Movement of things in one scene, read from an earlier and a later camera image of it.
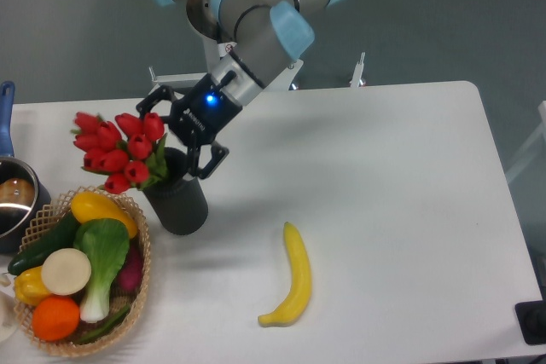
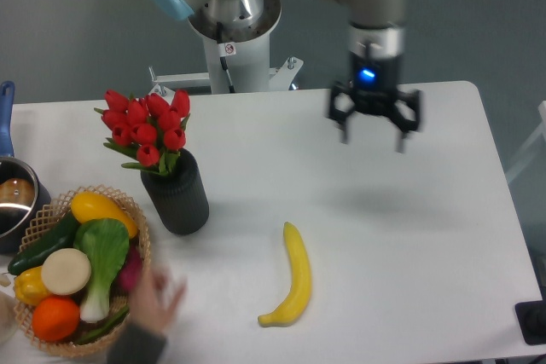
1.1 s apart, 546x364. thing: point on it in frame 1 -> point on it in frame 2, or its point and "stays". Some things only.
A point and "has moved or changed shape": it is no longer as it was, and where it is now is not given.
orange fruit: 55,318 stays
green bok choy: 106,243 stays
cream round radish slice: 66,272 stays
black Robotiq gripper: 200,117 -> 374,88
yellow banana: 299,291 stays
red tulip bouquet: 119,163 has moved or changed shape
